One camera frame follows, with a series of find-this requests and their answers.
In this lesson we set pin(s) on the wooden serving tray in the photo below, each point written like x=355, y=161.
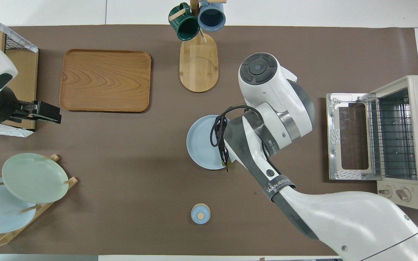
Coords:
x=103, y=81

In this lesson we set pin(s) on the wooden plate rack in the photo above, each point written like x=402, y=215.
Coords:
x=73, y=180

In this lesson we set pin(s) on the blue mug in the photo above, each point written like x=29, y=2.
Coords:
x=211, y=16

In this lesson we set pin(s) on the wooden step shelf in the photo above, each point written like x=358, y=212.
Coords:
x=24, y=83

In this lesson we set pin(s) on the small blue dome lid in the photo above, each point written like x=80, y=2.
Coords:
x=200, y=214

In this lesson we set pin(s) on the brown table mat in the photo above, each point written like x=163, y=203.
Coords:
x=122, y=152

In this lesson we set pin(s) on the pale green plate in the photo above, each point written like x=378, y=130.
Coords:
x=35, y=177

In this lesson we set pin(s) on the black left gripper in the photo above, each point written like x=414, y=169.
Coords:
x=45, y=112

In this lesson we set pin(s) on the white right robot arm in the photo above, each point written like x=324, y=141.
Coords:
x=267, y=83

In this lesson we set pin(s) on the dark green mug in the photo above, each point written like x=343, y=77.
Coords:
x=185, y=25

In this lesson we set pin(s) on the wooden mug tree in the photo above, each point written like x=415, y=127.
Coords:
x=199, y=69

